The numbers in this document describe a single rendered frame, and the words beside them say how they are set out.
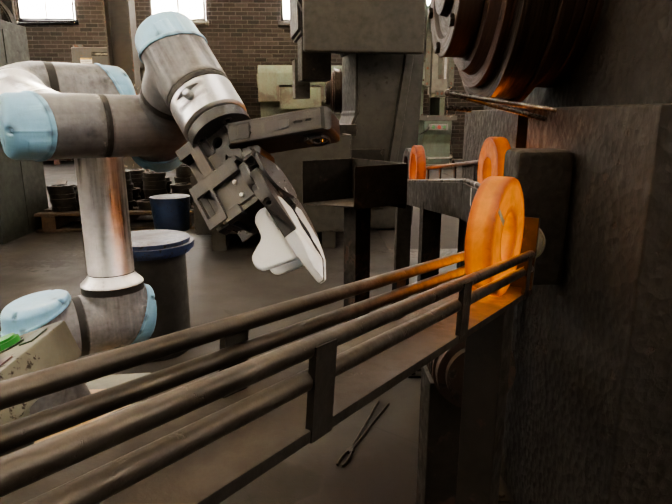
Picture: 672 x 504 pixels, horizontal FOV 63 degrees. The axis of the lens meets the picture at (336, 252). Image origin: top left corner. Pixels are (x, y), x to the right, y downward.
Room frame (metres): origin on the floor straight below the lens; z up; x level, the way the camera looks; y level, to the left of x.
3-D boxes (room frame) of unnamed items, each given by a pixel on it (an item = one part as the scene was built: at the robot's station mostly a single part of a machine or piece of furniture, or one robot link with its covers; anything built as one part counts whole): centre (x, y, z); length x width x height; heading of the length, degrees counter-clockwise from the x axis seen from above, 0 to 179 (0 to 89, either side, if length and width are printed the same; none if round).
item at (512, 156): (0.97, -0.36, 0.68); 0.11 x 0.08 x 0.24; 92
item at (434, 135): (10.11, -1.68, 1.45); 2.16 x 1.16 x 2.90; 2
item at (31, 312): (0.95, 0.54, 0.47); 0.13 x 0.12 x 0.14; 126
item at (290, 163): (3.93, 0.45, 0.39); 1.03 x 0.83 x 0.79; 96
